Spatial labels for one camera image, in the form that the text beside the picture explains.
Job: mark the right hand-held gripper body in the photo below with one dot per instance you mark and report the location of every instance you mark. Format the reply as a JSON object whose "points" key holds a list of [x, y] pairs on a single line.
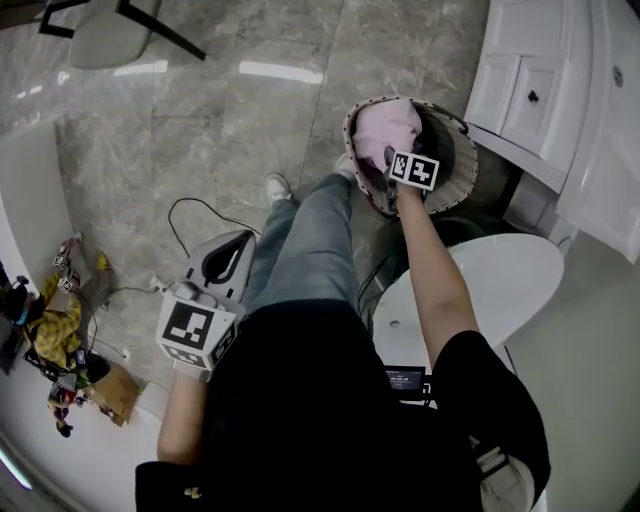
{"points": [[415, 170]]}

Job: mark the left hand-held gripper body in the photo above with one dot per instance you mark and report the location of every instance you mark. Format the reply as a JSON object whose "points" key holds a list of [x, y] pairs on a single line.
{"points": [[192, 327]]}

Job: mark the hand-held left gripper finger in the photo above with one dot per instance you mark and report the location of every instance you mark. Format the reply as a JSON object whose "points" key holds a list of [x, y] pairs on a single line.
{"points": [[197, 265], [247, 275]]}

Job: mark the woven laundry basket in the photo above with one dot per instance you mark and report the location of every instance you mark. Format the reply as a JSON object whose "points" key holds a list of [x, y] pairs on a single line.
{"points": [[455, 165]]}

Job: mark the person's right forearm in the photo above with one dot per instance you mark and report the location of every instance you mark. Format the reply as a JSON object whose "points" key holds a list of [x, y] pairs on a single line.
{"points": [[440, 280]]}

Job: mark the person's left forearm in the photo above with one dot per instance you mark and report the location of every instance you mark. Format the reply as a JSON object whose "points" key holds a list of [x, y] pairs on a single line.
{"points": [[182, 420]]}

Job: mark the white power adapter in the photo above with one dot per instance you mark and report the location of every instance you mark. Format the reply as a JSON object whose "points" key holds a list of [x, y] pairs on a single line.
{"points": [[158, 285]]}

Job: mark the person's right shoe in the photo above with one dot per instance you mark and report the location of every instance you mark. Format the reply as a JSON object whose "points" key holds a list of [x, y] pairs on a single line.
{"points": [[345, 166]]}

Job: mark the person's shoe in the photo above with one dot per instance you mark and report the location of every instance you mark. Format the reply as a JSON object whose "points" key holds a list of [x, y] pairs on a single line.
{"points": [[278, 187], [345, 166]]}

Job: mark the person's left shoe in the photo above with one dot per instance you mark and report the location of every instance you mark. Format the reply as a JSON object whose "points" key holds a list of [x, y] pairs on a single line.
{"points": [[278, 187]]}

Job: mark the small crumpled cardboard box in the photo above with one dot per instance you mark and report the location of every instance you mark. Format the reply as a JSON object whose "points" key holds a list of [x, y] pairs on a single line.
{"points": [[117, 395]]}

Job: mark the small tagged block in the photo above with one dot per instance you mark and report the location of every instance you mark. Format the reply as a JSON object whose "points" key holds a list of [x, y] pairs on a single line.
{"points": [[60, 262], [65, 285]]}

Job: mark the yellow plaid cloth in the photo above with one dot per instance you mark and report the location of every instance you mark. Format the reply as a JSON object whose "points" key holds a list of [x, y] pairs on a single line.
{"points": [[55, 330]]}

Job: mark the white bathtub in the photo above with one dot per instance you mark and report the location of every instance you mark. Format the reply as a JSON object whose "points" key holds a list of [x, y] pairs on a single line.
{"points": [[500, 280]]}

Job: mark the person's black shirt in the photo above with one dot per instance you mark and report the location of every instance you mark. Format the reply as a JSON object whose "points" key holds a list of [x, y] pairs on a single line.
{"points": [[310, 415]]}

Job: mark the white vanity cabinet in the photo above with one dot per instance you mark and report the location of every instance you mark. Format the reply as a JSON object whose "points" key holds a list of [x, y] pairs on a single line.
{"points": [[560, 100]]}

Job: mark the black display device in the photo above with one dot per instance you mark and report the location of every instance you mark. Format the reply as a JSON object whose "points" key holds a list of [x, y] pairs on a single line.
{"points": [[406, 382]]}

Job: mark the gray chair black legs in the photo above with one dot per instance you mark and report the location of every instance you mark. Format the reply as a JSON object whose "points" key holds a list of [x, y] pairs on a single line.
{"points": [[107, 35]]}

